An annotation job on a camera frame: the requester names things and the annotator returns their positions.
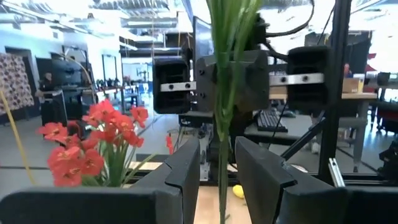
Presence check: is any yellow hanging cable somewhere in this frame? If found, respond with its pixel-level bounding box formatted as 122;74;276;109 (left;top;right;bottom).
0;90;35;186

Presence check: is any person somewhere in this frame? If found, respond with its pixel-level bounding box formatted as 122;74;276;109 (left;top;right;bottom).
34;72;68;127

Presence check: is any yellow tulip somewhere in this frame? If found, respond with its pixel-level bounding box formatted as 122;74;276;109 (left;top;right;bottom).
232;184;246;199

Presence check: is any red blossom bunch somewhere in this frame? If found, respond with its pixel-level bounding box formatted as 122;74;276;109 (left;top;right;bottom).
37;99;175;187
205;0;265;224

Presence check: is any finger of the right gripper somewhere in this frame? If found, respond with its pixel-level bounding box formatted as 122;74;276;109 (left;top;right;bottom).
287;45;330;111
152;57;191;114

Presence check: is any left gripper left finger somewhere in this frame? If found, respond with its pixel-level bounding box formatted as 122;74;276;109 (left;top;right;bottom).
0;138;201;224

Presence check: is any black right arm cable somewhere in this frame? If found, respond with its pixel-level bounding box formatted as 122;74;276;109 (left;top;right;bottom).
264;0;315;38

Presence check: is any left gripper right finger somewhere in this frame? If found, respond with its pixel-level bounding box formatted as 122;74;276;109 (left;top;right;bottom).
234;136;398;224

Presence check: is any grey office desk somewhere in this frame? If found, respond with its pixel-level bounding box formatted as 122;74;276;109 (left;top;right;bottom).
244;91;379;175

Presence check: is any white dark-patterned cloth panel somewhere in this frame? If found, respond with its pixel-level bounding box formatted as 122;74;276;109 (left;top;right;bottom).
0;52;35;116

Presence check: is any black keyboard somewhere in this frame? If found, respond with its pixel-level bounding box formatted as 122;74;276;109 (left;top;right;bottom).
256;109;289;134

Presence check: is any computer monitor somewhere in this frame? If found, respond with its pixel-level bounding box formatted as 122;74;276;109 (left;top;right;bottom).
192;15;216;63

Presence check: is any cardboard box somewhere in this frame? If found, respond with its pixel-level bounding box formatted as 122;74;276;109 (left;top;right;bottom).
341;77;365;94

